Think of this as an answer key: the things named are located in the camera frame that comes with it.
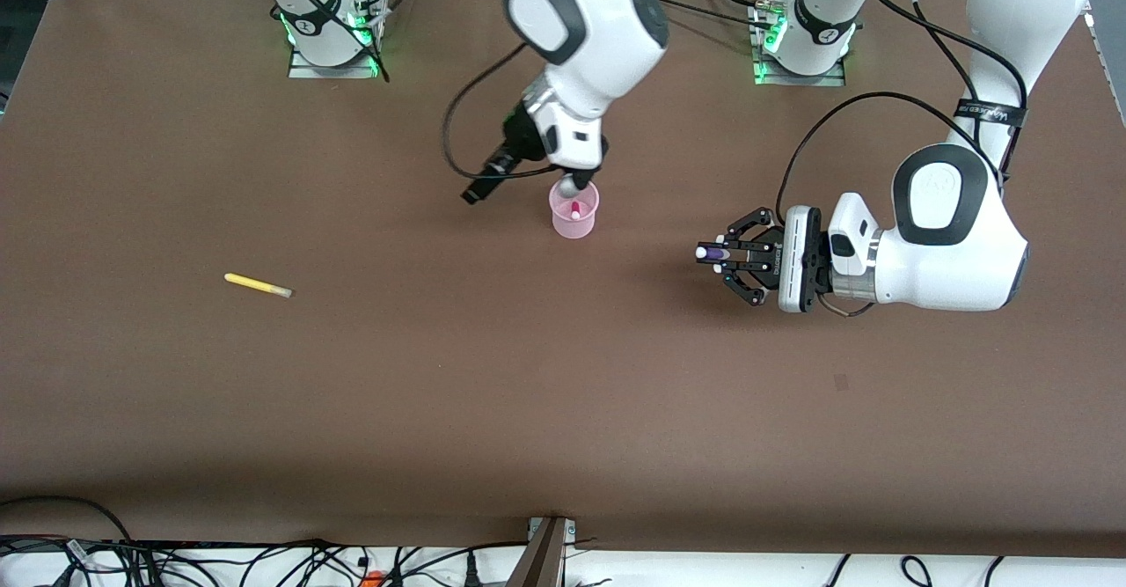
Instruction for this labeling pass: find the pink plastic cup holder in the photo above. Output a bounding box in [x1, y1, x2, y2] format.
[549, 178, 601, 240]

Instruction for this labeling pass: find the yellow marker pen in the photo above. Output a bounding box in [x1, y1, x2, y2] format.
[223, 272, 293, 299]

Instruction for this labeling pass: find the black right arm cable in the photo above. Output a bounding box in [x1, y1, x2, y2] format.
[440, 37, 555, 183]

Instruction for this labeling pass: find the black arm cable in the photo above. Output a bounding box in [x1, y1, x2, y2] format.
[776, 0, 1030, 214]
[440, 37, 555, 183]

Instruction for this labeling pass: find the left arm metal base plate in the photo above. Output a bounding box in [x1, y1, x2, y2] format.
[752, 57, 847, 88]

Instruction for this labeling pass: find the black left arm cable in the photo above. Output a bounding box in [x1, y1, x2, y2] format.
[776, 0, 1030, 214]

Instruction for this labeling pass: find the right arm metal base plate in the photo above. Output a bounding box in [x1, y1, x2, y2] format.
[288, 41, 381, 79]

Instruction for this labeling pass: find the long black table cable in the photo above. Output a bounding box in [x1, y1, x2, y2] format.
[655, 0, 773, 28]

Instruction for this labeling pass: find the aluminium post with bracket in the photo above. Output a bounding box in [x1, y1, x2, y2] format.
[506, 517, 579, 587]

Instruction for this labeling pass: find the black cable beside post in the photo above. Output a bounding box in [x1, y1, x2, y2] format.
[387, 540, 530, 587]

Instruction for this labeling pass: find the thick black arched cable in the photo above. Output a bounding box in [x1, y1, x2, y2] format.
[0, 494, 133, 546]

